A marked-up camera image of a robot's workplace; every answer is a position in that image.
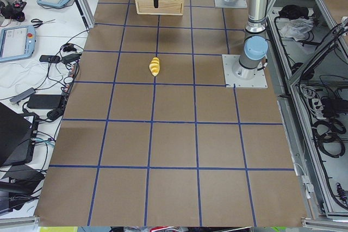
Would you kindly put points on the wooden drawer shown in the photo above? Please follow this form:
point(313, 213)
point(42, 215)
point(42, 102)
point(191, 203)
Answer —
point(162, 3)

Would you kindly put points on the wooden drawer cabinet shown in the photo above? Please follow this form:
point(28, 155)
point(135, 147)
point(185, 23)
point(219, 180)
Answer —
point(165, 11)

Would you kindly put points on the toy bread loaf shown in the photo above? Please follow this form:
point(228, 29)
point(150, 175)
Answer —
point(154, 66)

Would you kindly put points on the scissors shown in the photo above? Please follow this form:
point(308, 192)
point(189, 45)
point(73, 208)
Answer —
point(36, 23)

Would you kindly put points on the blue teach pendant near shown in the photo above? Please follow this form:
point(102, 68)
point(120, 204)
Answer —
point(17, 43)

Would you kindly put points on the white crumpled cloth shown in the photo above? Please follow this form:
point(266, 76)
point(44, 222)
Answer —
point(297, 29)

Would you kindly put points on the black power adapter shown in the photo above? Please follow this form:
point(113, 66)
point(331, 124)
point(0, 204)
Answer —
point(44, 101)

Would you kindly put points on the black laptop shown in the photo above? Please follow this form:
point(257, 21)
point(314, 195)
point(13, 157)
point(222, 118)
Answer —
point(18, 132)

